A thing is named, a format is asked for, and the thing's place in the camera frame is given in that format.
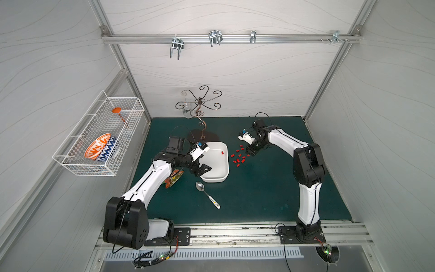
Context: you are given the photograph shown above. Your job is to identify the white storage box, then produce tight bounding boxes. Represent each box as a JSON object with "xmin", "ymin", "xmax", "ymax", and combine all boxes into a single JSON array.
[{"xmin": 200, "ymin": 142, "xmax": 230, "ymax": 183}]

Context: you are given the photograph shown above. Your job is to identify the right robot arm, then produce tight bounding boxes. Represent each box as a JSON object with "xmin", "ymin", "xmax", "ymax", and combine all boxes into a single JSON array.
[{"xmin": 238, "ymin": 119, "xmax": 326, "ymax": 240}]

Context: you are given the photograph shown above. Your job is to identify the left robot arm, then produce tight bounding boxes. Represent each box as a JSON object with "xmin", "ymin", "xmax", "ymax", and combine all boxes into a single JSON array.
[{"xmin": 103, "ymin": 137, "xmax": 211, "ymax": 249}]

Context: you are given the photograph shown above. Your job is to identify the green snack packet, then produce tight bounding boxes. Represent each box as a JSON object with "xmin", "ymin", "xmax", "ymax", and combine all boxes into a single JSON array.
[{"xmin": 163, "ymin": 169, "xmax": 184, "ymax": 189}]

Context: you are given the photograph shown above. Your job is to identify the glass cup on stand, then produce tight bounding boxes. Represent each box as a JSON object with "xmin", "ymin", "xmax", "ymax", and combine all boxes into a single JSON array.
[{"xmin": 182, "ymin": 103, "xmax": 191, "ymax": 119}]

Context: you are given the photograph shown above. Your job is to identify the black metal cup stand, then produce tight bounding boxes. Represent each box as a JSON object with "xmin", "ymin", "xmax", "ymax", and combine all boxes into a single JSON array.
[{"xmin": 175, "ymin": 85, "xmax": 223, "ymax": 142}]

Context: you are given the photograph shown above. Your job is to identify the orange small spoon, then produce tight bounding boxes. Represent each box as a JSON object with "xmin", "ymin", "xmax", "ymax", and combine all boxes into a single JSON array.
[{"xmin": 112, "ymin": 107, "xmax": 126, "ymax": 123}]

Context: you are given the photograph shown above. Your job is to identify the orange blue patterned bowl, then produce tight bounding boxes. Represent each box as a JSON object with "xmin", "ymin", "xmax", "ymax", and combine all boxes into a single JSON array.
[{"xmin": 84, "ymin": 133, "xmax": 117, "ymax": 162}]

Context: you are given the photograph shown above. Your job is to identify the white vent strip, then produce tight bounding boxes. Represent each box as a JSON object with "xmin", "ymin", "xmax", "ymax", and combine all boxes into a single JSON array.
[{"xmin": 104, "ymin": 247, "xmax": 304, "ymax": 262}]

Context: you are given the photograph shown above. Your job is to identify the metal double hook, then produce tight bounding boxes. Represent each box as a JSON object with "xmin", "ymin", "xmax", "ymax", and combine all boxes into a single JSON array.
[{"xmin": 169, "ymin": 37, "xmax": 184, "ymax": 60}]

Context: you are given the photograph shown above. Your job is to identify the round black fan board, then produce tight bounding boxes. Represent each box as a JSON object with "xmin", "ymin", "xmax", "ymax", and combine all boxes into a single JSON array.
[{"xmin": 316, "ymin": 246, "xmax": 340, "ymax": 264}]

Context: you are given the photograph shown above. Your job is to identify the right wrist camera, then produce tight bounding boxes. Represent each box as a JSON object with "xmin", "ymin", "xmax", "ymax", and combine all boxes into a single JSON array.
[{"xmin": 238, "ymin": 129, "xmax": 256, "ymax": 145}]

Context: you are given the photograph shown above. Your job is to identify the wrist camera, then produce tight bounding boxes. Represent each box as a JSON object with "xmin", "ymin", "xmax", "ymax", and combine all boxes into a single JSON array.
[
  {"xmin": 189, "ymin": 141, "xmax": 210, "ymax": 161},
  {"xmin": 238, "ymin": 129, "xmax": 256, "ymax": 145}
]

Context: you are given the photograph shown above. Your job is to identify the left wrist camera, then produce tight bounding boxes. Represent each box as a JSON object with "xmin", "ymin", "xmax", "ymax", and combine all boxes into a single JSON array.
[{"xmin": 189, "ymin": 141, "xmax": 210, "ymax": 161}]

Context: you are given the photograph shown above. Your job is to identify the spoon with white handle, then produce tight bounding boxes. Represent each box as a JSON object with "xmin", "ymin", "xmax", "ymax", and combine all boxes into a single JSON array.
[{"xmin": 196, "ymin": 181, "xmax": 221, "ymax": 210}]

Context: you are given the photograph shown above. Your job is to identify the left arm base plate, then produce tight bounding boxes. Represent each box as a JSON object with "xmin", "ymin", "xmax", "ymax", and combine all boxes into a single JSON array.
[{"xmin": 144, "ymin": 227, "xmax": 191, "ymax": 247}]

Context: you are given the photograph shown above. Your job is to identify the white wire basket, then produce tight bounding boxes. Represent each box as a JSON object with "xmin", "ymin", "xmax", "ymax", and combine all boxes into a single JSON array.
[{"xmin": 52, "ymin": 91, "xmax": 145, "ymax": 176}]

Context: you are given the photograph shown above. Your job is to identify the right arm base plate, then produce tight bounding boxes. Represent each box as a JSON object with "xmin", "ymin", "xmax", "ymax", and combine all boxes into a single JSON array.
[{"xmin": 276, "ymin": 225, "xmax": 326, "ymax": 244}]

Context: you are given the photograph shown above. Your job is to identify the black cables with board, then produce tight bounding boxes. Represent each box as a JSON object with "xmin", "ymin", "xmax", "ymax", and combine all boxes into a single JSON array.
[{"xmin": 131, "ymin": 237, "xmax": 179, "ymax": 269}]

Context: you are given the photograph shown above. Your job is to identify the aluminium front rail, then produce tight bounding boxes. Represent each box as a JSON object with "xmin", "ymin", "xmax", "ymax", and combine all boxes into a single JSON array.
[{"xmin": 94, "ymin": 222, "xmax": 375, "ymax": 250}]

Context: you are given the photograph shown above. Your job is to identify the aluminium rail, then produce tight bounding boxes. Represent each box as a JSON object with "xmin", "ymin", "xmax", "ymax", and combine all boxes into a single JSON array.
[
  {"xmin": 101, "ymin": 34, "xmax": 363, "ymax": 45},
  {"xmin": 94, "ymin": 222, "xmax": 375, "ymax": 250}
]

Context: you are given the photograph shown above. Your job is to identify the aluminium top rail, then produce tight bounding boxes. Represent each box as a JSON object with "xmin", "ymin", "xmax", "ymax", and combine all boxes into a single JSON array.
[{"xmin": 101, "ymin": 34, "xmax": 363, "ymax": 45}]

